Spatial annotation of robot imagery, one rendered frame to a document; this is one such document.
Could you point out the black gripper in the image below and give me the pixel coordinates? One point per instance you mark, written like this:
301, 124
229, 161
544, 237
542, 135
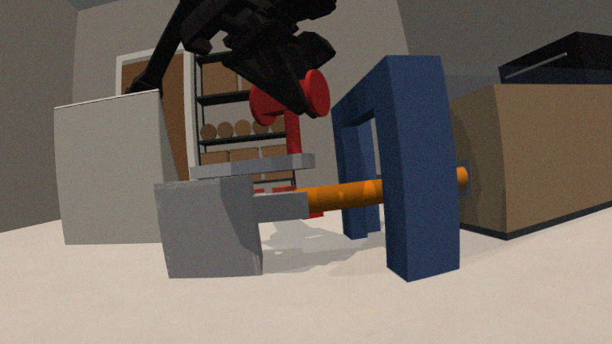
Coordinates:
263, 50

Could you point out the red flat bar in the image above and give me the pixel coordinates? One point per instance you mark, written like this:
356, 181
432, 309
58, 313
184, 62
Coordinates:
313, 215

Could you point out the dark blue rectangular frame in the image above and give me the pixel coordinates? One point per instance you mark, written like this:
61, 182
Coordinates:
389, 93

